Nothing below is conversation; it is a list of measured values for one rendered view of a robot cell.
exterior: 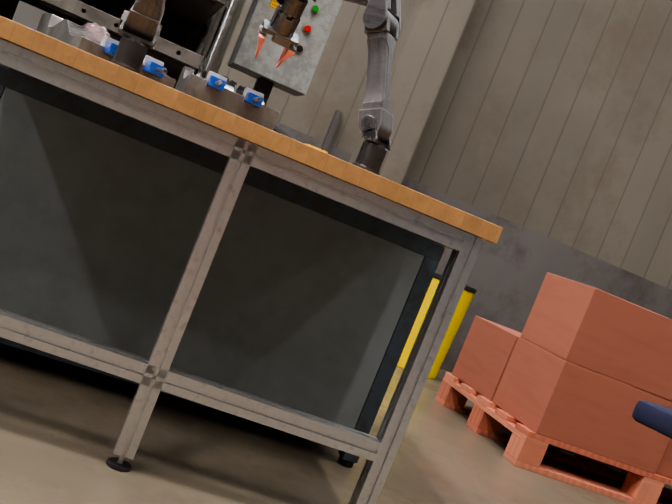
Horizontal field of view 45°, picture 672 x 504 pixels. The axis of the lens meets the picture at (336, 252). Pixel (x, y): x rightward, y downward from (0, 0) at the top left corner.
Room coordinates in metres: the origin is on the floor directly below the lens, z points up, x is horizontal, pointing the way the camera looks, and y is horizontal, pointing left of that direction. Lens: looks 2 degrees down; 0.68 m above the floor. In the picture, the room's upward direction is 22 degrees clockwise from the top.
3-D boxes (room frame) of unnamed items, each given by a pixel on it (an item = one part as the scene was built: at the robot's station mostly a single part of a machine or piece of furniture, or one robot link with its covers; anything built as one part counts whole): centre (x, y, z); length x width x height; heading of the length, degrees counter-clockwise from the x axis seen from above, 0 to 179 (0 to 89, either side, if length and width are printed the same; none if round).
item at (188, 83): (2.46, 0.49, 0.87); 0.50 x 0.26 x 0.14; 18
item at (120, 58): (1.84, 0.59, 0.84); 0.20 x 0.07 x 0.08; 103
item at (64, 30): (2.27, 0.80, 0.86); 0.50 x 0.26 x 0.11; 35
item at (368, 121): (1.98, 0.02, 0.90); 0.09 x 0.06 x 0.06; 150
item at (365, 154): (1.98, 0.01, 0.84); 0.20 x 0.07 x 0.08; 103
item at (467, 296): (4.98, -0.69, 0.30); 0.39 x 0.38 x 0.60; 13
